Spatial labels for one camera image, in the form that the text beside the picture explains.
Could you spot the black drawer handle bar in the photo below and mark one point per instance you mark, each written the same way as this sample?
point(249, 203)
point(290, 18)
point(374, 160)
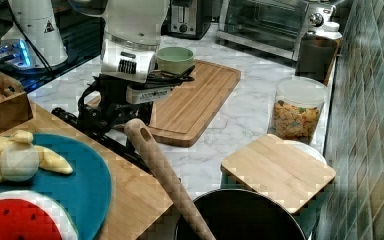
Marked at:
point(126, 151)

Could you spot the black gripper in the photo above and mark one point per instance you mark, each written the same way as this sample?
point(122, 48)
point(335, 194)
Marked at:
point(112, 109)

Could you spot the cereal jar with white lid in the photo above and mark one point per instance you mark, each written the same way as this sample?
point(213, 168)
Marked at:
point(297, 108)

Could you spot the bamboo cutting board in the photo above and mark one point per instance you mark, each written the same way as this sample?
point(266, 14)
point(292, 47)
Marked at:
point(180, 119)

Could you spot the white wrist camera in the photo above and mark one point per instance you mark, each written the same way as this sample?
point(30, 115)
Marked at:
point(134, 96)

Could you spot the silver toaster oven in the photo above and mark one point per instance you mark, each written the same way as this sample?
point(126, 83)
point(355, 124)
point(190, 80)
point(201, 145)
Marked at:
point(274, 26)

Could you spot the black utensil holder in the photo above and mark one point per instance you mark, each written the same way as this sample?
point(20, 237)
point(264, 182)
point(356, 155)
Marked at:
point(234, 214)

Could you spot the black toaster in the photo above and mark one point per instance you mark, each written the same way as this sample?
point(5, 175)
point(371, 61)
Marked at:
point(189, 19)

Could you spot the teal canister with wooden lid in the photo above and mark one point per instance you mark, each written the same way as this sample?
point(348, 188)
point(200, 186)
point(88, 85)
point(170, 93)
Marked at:
point(293, 174)

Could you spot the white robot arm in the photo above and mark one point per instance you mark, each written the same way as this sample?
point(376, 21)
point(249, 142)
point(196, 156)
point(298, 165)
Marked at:
point(130, 39)

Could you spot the dark grey cup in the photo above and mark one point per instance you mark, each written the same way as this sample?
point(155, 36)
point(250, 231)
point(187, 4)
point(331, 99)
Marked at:
point(315, 57)

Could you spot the green ceramic bowl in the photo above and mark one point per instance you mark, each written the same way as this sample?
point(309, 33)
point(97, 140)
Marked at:
point(174, 59)

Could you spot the teal plate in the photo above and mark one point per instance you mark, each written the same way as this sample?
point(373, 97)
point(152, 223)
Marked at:
point(85, 193)

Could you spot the toy watermelon slice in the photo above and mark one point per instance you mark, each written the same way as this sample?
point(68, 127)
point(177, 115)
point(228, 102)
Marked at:
point(28, 215)

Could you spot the wooden tea bag holder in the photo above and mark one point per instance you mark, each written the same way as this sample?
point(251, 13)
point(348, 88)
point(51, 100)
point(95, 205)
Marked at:
point(15, 107)

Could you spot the toy peeled banana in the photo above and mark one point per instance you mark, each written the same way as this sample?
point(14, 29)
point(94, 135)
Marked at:
point(20, 159)

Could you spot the wooden drawer box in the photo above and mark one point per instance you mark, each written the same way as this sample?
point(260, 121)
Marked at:
point(138, 202)

